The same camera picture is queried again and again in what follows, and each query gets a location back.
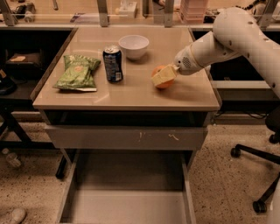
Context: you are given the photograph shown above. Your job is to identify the green chip bag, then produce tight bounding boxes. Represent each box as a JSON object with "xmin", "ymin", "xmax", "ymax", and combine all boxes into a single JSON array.
[{"xmin": 53, "ymin": 54, "xmax": 101, "ymax": 92}]

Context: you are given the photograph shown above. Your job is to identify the grey shoe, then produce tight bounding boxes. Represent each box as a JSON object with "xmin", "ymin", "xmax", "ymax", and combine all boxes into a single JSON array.
[{"xmin": 9, "ymin": 208, "xmax": 26, "ymax": 224}]

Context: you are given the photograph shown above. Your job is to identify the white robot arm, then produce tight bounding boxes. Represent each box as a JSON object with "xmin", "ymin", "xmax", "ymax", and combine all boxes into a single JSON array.
[{"xmin": 189, "ymin": 8, "xmax": 280, "ymax": 224}]

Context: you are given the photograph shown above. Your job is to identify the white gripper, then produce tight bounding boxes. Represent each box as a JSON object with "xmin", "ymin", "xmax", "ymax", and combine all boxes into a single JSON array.
[{"xmin": 151, "ymin": 45, "xmax": 205, "ymax": 87}]

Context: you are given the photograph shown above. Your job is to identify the open middle drawer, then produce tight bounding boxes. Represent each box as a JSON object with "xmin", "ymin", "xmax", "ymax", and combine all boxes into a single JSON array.
[{"xmin": 55, "ymin": 150, "xmax": 197, "ymax": 224}]

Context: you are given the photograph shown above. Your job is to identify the blue soda can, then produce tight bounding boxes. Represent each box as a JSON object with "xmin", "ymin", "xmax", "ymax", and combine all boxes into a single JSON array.
[{"xmin": 102, "ymin": 45, "xmax": 123, "ymax": 82}]

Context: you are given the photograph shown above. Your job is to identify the black side table frame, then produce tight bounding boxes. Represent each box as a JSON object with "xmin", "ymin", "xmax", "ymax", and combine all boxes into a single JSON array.
[{"xmin": 0, "ymin": 101, "xmax": 68, "ymax": 179}]

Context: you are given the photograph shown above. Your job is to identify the beige drawer cabinet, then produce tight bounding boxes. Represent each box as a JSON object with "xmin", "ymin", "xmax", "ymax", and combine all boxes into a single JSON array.
[{"xmin": 31, "ymin": 26, "xmax": 221, "ymax": 160}]

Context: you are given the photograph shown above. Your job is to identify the clear plastic bottle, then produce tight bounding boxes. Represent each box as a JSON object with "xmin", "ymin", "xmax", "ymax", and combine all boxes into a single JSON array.
[{"xmin": 2, "ymin": 148, "xmax": 22, "ymax": 168}]

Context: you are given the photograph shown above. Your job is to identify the pink stacked trays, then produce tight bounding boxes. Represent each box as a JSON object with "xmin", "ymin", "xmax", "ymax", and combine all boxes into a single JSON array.
[{"xmin": 179, "ymin": 0, "xmax": 208, "ymax": 24}]

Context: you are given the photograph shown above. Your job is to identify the white ceramic bowl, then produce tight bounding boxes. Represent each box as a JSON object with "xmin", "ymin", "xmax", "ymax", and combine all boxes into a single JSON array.
[{"xmin": 118, "ymin": 35, "xmax": 150, "ymax": 60}]

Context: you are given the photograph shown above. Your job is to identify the white tissue box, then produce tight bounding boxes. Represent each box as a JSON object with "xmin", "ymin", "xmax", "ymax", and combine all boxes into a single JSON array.
[{"xmin": 118, "ymin": 0, "xmax": 137, "ymax": 18}]

